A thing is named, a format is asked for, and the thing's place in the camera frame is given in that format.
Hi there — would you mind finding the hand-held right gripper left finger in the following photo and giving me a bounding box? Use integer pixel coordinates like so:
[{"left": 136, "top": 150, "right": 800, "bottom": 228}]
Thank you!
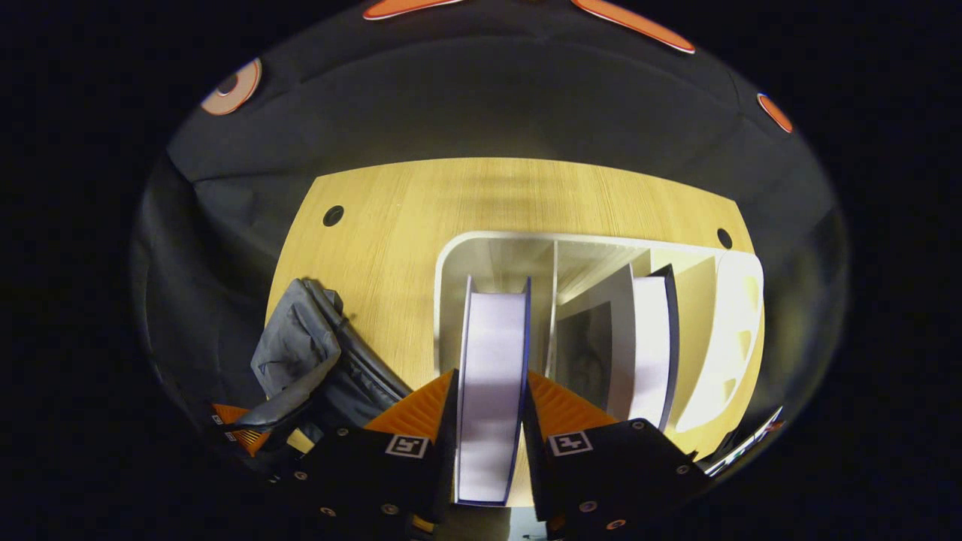
[{"left": 280, "top": 367, "right": 461, "bottom": 539}]

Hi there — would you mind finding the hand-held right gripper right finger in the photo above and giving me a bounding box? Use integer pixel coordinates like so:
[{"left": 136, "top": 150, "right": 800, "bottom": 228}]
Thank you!
[{"left": 522, "top": 370, "right": 713, "bottom": 540}]

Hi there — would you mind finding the grey schoolbag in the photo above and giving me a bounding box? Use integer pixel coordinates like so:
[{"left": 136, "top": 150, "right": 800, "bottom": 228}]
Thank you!
[{"left": 225, "top": 278, "right": 414, "bottom": 452}]

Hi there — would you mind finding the blue cover book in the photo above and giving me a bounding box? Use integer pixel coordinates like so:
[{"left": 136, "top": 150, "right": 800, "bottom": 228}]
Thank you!
[{"left": 453, "top": 275, "right": 533, "bottom": 506}]

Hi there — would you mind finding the white bookshelf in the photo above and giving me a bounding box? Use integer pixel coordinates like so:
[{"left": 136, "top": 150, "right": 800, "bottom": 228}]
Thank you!
[{"left": 434, "top": 231, "right": 766, "bottom": 504}]

